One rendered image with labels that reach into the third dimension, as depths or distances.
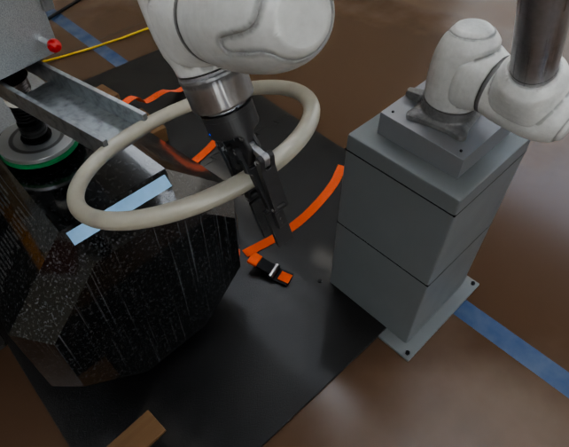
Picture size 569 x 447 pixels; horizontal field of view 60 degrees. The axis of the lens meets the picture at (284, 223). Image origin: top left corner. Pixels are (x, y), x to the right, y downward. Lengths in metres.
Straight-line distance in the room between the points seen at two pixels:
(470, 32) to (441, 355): 1.19
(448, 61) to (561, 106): 0.29
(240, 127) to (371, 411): 1.39
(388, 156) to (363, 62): 2.03
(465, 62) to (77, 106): 0.95
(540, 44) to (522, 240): 1.48
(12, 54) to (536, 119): 1.22
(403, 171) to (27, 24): 1.02
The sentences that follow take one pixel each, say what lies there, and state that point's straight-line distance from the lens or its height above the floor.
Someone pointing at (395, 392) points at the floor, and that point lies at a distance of 1.93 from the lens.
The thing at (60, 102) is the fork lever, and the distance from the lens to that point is 1.33.
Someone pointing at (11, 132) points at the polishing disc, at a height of 0.86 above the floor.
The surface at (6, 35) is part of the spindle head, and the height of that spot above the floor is 1.20.
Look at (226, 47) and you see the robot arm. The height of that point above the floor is 1.51.
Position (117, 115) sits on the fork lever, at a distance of 1.22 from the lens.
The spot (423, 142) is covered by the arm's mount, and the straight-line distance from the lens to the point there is 1.46.
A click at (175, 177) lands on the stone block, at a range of 1.46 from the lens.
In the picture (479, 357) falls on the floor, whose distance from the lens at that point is 2.08.
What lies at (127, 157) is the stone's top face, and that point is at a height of 0.80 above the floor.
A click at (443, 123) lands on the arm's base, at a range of 1.47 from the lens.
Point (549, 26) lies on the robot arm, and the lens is 1.11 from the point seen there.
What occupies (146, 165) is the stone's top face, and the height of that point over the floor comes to 0.80.
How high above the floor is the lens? 1.75
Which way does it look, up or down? 49 degrees down
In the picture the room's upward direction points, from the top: straight up
